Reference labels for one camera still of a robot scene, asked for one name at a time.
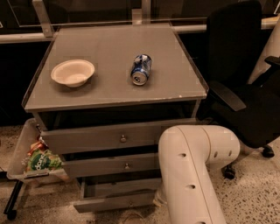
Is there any grey bottom drawer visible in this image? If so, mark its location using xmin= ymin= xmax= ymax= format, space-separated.
xmin=73 ymin=178 xmax=161 ymax=213

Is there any grey drawer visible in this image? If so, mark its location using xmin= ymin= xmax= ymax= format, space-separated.
xmin=73 ymin=178 xmax=161 ymax=213
xmin=62 ymin=153 xmax=159 ymax=178
xmin=41 ymin=118 xmax=196 ymax=154

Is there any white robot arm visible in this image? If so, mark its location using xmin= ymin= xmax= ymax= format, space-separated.
xmin=155 ymin=125 xmax=240 ymax=224

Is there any grey top drawer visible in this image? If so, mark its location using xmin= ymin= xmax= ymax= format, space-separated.
xmin=41 ymin=118 xmax=196 ymax=154

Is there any grey drawer cabinet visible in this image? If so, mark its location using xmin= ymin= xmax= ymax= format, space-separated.
xmin=21 ymin=23 xmax=210 ymax=187

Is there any grey middle drawer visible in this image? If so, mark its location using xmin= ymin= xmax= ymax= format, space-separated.
xmin=62 ymin=153 xmax=159 ymax=178

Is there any blue soda can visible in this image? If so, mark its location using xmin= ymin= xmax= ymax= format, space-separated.
xmin=130 ymin=54 xmax=152 ymax=86

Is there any white paper bowl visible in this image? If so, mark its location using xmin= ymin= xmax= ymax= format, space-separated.
xmin=51 ymin=59 xmax=95 ymax=88

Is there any red snack packet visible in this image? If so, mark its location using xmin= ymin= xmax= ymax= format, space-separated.
xmin=27 ymin=136 xmax=48 ymax=157

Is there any black office chair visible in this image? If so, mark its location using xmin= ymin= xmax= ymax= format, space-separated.
xmin=193 ymin=0 xmax=280 ymax=180

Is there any green snack bag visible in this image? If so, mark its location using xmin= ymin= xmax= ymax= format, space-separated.
xmin=26 ymin=150 xmax=62 ymax=172

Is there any clear plastic side bin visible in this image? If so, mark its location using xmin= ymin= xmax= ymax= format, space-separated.
xmin=7 ymin=118 xmax=70 ymax=187

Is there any black wheeled stand leg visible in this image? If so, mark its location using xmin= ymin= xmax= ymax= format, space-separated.
xmin=3 ymin=180 xmax=23 ymax=221

